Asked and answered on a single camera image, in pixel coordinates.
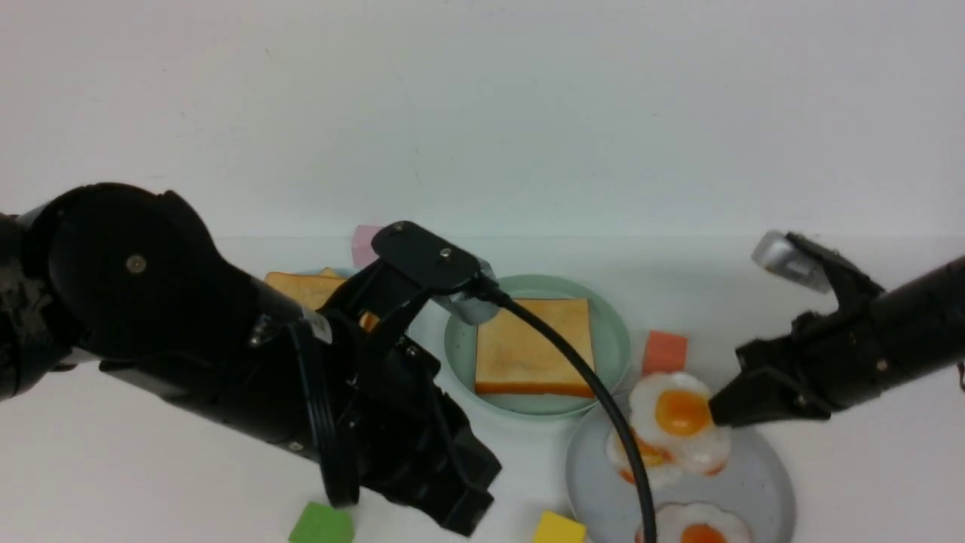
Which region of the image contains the pink cube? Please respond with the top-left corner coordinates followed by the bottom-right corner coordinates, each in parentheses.
top-left (351, 225), bottom-right (383, 269)

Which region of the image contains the mint green plate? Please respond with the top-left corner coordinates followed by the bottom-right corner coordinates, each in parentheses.
top-left (443, 274), bottom-right (632, 422)

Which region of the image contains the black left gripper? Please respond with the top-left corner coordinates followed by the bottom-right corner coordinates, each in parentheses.
top-left (317, 308), bottom-right (502, 537)

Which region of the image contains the orange cube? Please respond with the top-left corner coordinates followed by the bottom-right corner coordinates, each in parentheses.
top-left (642, 330), bottom-right (688, 376)

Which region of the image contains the toast slice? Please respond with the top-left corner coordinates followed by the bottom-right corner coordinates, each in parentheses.
top-left (263, 268), bottom-right (348, 342)
top-left (473, 299), bottom-right (594, 398)

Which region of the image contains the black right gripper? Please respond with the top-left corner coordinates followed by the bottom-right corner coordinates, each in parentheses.
top-left (709, 309), bottom-right (897, 428)

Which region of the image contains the grey egg plate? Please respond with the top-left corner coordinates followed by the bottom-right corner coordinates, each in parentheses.
top-left (565, 405), bottom-right (797, 542)

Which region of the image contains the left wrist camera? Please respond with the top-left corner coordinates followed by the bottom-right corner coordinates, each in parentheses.
top-left (320, 220), bottom-right (500, 355)

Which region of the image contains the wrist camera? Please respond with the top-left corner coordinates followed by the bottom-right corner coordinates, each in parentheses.
top-left (752, 230), bottom-right (884, 318)
top-left (320, 220), bottom-right (500, 355)

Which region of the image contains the fried egg top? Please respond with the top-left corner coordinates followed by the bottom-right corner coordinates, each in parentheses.
top-left (627, 372), bottom-right (731, 477)

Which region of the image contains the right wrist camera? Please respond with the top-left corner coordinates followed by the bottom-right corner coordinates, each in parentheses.
top-left (752, 230), bottom-right (884, 318)

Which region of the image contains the green cube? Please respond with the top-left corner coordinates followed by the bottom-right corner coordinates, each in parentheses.
top-left (287, 502), bottom-right (355, 543)

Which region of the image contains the yellow cube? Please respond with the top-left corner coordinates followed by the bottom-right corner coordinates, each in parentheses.
top-left (532, 510), bottom-right (588, 543)

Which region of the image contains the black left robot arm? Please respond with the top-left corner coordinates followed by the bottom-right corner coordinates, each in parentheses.
top-left (2, 183), bottom-right (502, 536)

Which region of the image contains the fried egg bottom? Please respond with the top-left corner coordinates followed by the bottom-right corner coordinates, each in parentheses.
top-left (655, 502), bottom-right (752, 542)

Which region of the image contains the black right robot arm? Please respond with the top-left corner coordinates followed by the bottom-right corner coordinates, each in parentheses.
top-left (709, 259), bottom-right (964, 428)

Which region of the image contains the light blue bread plate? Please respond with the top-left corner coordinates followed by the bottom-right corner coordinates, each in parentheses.
top-left (294, 267), bottom-right (359, 278)

